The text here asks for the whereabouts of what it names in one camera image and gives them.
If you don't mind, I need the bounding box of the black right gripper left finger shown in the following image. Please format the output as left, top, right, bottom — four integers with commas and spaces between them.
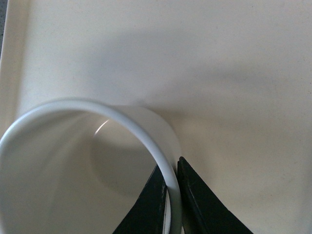
114, 166, 167, 234

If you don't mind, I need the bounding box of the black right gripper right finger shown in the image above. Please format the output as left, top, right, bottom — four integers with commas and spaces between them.
177, 157, 252, 234

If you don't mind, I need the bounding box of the beige rectangular tray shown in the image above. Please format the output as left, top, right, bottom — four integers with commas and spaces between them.
0, 0, 312, 234

